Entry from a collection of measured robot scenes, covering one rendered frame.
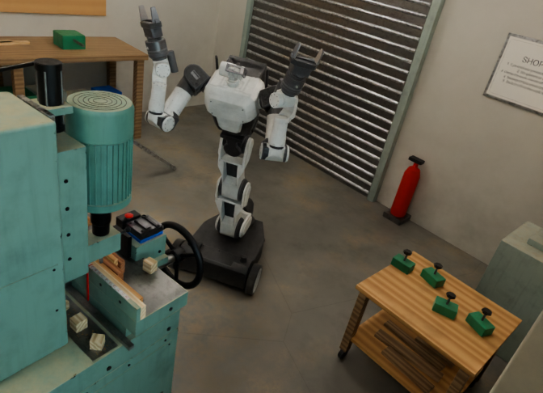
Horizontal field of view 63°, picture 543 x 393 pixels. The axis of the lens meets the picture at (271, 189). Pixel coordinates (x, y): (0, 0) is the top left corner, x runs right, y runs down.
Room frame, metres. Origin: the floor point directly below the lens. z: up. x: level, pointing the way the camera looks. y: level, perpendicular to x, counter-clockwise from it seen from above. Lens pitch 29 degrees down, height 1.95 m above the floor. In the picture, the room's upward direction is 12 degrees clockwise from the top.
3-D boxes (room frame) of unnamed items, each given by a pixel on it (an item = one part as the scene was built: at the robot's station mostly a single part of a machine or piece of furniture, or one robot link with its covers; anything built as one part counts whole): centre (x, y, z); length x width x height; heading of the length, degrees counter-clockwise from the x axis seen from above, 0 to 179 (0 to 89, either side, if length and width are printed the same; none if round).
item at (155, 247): (1.30, 0.44, 0.91); 0.15 x 0.14 x 0.09; 57
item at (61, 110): (0.99, 0.57, 1.54); 0.08 x 0.08 x 0.17; 57
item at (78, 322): (0.97, 0.51, 0.82); 0.04 x 0.04 x 0.04; 59
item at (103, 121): (1.11, 0.50, 1.35); 0.18 x 0.18 x 0.31
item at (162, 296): (1.23, 0.48, 0.87); 0.61 x 0.30 x 0.06; 57
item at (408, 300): (1.80, -0.95, 0.32); 0.66 x 0.57 x 0.64; 48
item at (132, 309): (1.11, 0.56, 0.93); 0.60 x 0.02 x 0.06; 57
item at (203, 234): (2.48, 0.21, 0.19); 0.64 x 0.52 x 0.33; 170
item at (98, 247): (1.10, 0.51, 1.03); 0.14 x 0.07 x 0.09; 147
